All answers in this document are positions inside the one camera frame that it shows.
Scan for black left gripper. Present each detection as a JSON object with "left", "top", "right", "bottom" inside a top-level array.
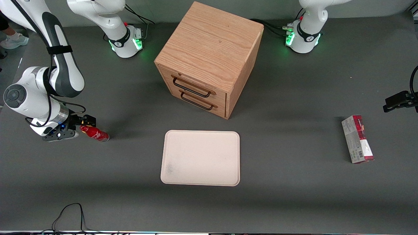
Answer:
[{"left": 383, "top": 91, "right": 418, "bottom": 113}]

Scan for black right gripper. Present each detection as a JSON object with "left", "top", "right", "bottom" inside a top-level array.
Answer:
[{"left": 42, "top": 115, "right": 97, "bottom": 142}]

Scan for red coke bottle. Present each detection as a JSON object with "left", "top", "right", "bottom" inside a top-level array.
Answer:
[{"left": 80, "top": 125, "right": 110, "bottom": 143}]

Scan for cream plastic tray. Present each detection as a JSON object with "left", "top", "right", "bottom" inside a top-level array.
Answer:
[{"left": 160, "top": 130, "right": 240, "bottom": 187}]

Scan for grey and red carton box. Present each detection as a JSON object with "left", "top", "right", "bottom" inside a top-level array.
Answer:
[{"left": 341, "top": 115, "right": 375, "bottom": 164}]

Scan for white sneaker shoe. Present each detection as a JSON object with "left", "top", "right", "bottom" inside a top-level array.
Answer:
[{"left": 0, "top": 33, "right": 30, "bottom": 50}]

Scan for black trouser leg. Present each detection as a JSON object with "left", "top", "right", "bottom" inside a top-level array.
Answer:
[{"left": 0, "top": 11, "right": 10, "bottom": 32}]

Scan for wooden drawer front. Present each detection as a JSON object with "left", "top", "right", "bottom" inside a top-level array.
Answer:
[
  {"left": 159, "top": 65, "right": 228, "bottom": 106},
  {"left": 162, "top": 80, "right": 227, "bottom": 118}
]

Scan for oak wooden drawer cabinet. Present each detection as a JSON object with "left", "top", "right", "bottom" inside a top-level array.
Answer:
[{"left": 154, "top": 1, "right": 264, "bottom": 120}]

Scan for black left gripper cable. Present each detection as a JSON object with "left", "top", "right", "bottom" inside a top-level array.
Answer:
[{"left": 410, "top": 65, "right": 418, "bottom": 96}]

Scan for thin black looped cable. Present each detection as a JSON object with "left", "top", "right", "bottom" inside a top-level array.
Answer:
[{"left": 52, "top": 203, "right": 90, "bottom": 234}]

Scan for black metal drawer handle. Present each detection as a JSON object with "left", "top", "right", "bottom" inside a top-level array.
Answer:
[
  {"left": 172, "top": 77, "right": 212, "bottom": 98},
  {"left": 180, "top": 91, "right": 215, "bottom": 111}
]

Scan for black right arm base cables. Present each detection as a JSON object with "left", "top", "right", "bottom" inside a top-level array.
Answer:
[{"left": 123, "top": 6, "right": 155, "bottom": 41}]

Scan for black arm base cables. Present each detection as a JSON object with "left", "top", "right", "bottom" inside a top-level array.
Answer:
[
  {"left": 249, "top": 18, "right": 294, "bottom": 37},
  {"left": 123, "top": 6, "right": 155, "bottom": 41}
]

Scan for black left arm base cables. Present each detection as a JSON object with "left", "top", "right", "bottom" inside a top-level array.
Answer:
[{"left": 249, "top": 18, "right": 294, "bottom": 37}]

